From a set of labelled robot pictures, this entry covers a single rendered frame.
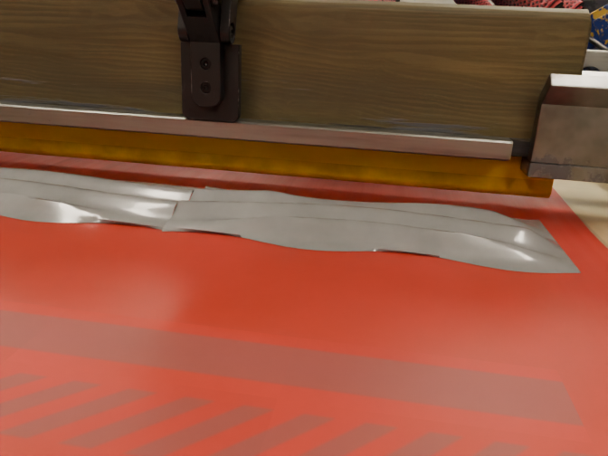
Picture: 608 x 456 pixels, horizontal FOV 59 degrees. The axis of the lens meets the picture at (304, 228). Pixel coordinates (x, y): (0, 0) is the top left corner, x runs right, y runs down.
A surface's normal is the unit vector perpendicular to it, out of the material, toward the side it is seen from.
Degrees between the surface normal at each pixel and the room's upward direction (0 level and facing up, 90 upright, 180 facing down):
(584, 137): 90
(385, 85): 90
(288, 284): 0
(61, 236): 0
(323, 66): 90
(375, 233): 37
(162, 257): 0
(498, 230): 28
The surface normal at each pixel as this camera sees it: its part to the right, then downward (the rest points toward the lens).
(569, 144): -0.16, 0.33
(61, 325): 0.05, -0.94
